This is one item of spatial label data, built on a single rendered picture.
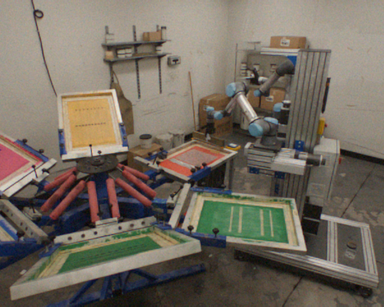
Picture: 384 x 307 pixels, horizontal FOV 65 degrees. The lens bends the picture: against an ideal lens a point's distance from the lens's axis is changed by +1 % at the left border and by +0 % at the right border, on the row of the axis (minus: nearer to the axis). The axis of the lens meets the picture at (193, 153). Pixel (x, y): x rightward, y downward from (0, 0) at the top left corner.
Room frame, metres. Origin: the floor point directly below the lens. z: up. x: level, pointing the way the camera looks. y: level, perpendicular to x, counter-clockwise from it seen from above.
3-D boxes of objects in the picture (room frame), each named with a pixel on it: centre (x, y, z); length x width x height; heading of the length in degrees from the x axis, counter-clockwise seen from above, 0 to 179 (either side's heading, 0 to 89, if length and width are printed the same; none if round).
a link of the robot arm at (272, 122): (2.45, -0.66, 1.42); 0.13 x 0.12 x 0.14; 125
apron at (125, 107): (4.43, 1.15, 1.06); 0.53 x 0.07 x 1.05; 140
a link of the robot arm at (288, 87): (3.00, -0.96, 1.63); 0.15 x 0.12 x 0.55; 131
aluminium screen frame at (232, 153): (2.75, 0.01, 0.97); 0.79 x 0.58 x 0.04; 140
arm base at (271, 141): (2.46, -0.66, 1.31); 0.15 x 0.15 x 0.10
